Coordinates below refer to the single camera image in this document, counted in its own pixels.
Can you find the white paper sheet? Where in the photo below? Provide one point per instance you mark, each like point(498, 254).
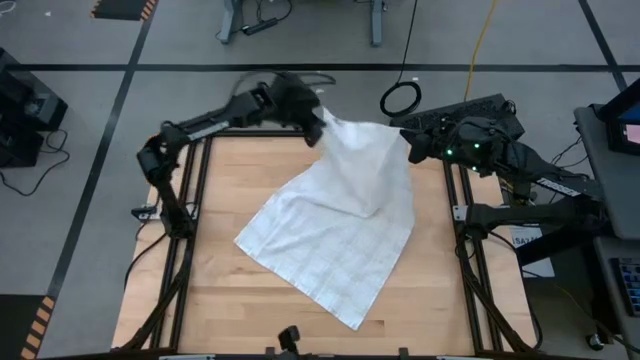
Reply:
point(530, 242)

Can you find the white plaid towel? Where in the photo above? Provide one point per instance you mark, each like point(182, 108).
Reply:
point(330, 225)

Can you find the grey desk leg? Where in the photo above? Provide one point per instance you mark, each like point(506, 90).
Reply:
point(229, 22)
point(377, 25)

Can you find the black clamp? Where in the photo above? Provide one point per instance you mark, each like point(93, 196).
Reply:
point(404, 353)
point(270, 353)

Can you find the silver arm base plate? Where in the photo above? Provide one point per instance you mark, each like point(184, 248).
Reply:
point(459, 212)

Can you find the black equipment stack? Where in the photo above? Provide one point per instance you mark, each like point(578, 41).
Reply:
point(25, 100)

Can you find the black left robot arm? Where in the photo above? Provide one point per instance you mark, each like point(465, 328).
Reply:
point(215, 120)

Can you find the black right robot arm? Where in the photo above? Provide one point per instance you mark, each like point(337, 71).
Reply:
point(525, 215)

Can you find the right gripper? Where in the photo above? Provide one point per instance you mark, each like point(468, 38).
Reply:
point(425, 147)

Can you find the small black white connector box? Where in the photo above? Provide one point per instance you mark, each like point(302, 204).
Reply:
point(145, 213)

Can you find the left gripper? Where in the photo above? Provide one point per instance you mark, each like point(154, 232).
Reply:
point(297, 100)

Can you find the grey desk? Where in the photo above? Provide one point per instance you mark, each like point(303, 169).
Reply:
point(615, 190)
point(607, 300)

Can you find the black power strip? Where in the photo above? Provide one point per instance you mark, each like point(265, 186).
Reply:
point(260, 26)

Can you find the black aluminium table frame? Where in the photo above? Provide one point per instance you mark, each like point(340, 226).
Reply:
point(240, 134)

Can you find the black mat with orange stripes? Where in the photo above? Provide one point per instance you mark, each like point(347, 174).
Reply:
point(122, 9)
point(20, 320)

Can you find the black caster wheel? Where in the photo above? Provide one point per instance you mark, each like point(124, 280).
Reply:
point(595, 342)

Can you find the black keypad with blue keys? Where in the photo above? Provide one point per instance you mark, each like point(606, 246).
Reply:
point(630, 287)

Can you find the black mesh computer tower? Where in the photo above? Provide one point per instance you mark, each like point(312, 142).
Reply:
point(445, 112)

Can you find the black monitor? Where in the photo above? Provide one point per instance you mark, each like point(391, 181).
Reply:
point(620, 125)

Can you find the black desk base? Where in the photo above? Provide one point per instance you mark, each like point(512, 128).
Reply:
point(560, 250)

